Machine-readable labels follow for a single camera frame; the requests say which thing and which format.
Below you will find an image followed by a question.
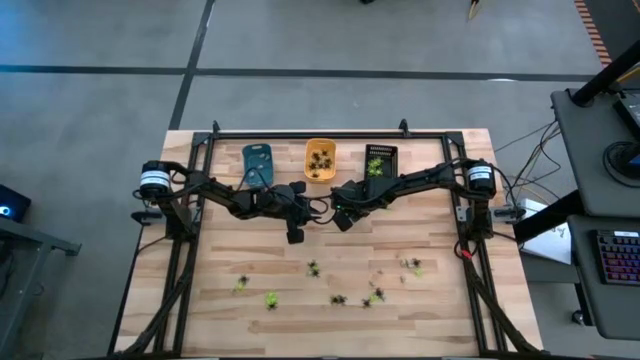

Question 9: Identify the black device with blue light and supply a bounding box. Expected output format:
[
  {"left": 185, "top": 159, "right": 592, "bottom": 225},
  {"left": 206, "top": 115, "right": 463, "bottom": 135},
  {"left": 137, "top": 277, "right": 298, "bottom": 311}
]
[{"left": 0, "top": 183, "right": 32, "bottom": 224}]

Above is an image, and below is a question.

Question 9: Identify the grey desk with keyboard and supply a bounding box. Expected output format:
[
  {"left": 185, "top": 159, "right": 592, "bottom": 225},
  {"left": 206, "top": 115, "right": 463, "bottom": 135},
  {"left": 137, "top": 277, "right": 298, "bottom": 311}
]
[{"left": 567, "top": 214, "right": 640, "bottom": 341}]

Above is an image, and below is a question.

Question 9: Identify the black left arm cable bundle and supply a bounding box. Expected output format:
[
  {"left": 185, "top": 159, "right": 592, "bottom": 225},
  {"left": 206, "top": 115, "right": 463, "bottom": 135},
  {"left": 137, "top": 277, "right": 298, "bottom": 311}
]
[{"left": 115, "top": 239, "right": 196, "bottom": 357}]

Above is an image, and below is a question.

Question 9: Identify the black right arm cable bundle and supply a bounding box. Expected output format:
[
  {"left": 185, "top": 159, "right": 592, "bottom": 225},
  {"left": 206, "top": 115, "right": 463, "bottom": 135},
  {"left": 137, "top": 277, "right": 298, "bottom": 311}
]
[{"left": 455, "top": 239, "right": 544, "bottom": 357}]

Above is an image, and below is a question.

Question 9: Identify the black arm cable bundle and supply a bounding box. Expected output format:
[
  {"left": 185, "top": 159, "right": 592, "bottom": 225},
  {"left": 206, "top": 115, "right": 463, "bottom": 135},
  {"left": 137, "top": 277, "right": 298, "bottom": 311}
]
[
  {"left": 455, "top": 239, "right": 544, "bottom": 357},
  {"left": 115, "top": 239, "right": 196, "bottom": 357}
]

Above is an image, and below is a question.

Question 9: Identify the grey metal cart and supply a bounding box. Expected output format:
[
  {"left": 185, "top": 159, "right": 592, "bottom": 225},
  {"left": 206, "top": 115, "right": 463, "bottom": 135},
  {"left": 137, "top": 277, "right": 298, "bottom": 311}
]
[{"left": 0, "top": 214, "right": 84, "bottom": 360}]

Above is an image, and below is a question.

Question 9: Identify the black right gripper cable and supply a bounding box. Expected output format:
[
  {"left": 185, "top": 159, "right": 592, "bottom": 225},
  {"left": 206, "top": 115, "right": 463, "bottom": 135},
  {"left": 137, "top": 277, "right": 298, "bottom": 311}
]
[{"left": 308, "top": 195, "right": 335, "bottom": 226}]

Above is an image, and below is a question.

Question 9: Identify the round black monitor base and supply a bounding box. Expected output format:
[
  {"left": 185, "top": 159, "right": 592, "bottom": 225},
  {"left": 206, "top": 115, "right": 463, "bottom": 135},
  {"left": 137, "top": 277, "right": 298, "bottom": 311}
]
[{"left": 602, "top": 140, "right": 640, "bottom": 182}]

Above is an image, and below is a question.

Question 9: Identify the black aluminium table frame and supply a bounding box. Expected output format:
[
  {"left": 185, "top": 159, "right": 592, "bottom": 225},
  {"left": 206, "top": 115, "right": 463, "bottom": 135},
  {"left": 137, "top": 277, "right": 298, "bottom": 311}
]
[{"left": 152, "top": 118, "right": 506, "bottom": 357}]

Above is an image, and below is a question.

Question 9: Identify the white paper sheet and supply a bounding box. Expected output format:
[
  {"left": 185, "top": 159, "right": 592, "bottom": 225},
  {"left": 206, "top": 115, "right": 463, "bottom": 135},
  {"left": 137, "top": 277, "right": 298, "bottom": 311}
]
[{"left": 519, "top": 198, "right": 574, "bottom": 266}]

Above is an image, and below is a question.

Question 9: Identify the black slotted plastic basket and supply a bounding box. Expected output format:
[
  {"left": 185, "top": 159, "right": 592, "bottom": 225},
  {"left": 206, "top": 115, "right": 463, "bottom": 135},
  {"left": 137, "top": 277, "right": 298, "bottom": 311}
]
[{"left": 363, "top": 143, "right": 400, "bottom": 180}]

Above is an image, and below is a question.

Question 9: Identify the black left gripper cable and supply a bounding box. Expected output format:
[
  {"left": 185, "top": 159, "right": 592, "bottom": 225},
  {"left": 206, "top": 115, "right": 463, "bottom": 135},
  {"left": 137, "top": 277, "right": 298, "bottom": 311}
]
[{"left": 234, "top": 165, "right": 274, "bottom": 192}]

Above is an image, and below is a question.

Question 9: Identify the yellow plastic bin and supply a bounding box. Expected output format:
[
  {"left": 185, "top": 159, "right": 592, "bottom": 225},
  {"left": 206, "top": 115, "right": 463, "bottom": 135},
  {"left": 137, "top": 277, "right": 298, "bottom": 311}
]
[{"left": 303, "top": 137, "right": 339, "bottom": 184}]

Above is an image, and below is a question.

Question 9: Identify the black computer keyboard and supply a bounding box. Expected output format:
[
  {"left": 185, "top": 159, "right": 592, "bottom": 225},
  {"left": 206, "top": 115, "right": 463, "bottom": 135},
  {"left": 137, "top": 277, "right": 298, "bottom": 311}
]
[{"left": 594, "top": 229, "right": 640, "bottom": 286}]

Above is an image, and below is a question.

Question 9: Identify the grey desk with monitor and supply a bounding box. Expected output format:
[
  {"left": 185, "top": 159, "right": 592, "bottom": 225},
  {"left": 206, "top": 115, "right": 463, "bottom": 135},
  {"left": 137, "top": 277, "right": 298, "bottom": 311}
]
[{"left": 551, "top": 88, "right": 640, "bottom": 219}]

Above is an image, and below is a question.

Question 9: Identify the teal plastic bin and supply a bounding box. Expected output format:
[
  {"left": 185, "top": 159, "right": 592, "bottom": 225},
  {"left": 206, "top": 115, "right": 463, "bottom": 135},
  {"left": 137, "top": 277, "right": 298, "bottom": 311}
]
[{"left": 241, "top": 143, "right": 276, "bottom": 189}]

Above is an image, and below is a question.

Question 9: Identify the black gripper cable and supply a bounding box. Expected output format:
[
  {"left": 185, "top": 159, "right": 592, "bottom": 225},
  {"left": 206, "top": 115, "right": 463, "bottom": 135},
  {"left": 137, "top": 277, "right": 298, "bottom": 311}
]
[
  {"left": 308, "top": 195, "right": 335, "bottom": 226},
  {"left": 234, "top": 165, "right": 274, "bottom": 192}
]

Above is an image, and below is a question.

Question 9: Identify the black desk leg bar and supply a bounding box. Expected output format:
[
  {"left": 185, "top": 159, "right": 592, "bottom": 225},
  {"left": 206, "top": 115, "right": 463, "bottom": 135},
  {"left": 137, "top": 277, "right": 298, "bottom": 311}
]
[{"left": 513, "top": 189, "right": 584, "bottom": 244}]

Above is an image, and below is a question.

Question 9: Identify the black slanted pole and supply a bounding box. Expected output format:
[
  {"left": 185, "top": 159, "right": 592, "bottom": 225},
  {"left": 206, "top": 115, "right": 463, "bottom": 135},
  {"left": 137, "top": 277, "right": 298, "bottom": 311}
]
[{"left": 572, "top": 39, "right": 640, "bottom": 107}]

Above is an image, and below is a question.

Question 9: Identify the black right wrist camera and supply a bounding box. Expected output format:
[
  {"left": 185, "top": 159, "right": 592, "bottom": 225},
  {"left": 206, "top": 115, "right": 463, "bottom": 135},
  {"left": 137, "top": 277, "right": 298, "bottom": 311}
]
[{"left": 332, "top": 209, "right": 355, "bottom": 233}]

